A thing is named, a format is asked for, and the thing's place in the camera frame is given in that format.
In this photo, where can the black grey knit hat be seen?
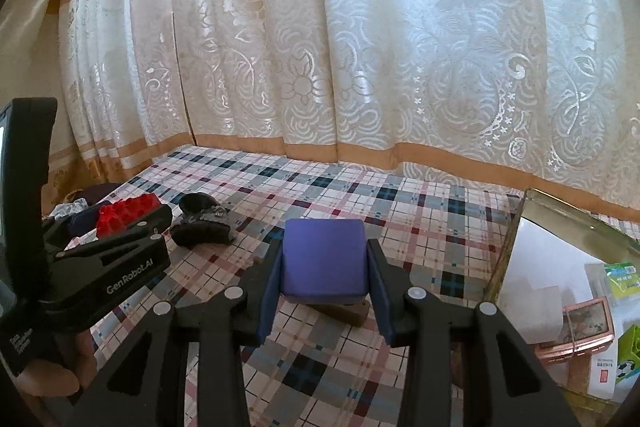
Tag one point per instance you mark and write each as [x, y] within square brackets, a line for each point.
[200, 224]

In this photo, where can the plaid bedsheet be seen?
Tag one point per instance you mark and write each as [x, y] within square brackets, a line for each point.
[325, 197]

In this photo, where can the brown wooden box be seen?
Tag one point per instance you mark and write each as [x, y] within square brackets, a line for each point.
[345, 312]

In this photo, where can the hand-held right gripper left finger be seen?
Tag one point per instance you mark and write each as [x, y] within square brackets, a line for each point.
[270, 292]

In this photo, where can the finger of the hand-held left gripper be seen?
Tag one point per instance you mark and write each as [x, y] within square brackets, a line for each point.
[130, 234]
[84, 221]

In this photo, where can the grey patterned cloth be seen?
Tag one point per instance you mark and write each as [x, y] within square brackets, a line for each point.
[67, 209]

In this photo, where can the green box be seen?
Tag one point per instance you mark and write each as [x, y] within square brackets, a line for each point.
[631, 347]

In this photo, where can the white packet red label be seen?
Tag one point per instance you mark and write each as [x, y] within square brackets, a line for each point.
[605, 374]

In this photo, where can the person's left hand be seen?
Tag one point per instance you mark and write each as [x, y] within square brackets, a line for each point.
[50, 377]

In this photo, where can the purple box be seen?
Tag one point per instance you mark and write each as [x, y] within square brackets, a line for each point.
[322, 257]

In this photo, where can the green white packet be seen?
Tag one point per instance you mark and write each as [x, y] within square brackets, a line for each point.
[622, 279]

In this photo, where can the pink framed box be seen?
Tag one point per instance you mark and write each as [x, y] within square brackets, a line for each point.
[582, 327]

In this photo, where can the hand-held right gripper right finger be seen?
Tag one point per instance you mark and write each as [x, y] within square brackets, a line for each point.
[382, 297]

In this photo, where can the white box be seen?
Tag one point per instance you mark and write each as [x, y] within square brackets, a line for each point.
[540, 312]

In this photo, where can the cream floral lace curtain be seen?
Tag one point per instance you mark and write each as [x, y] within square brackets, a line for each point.
[350, 32]

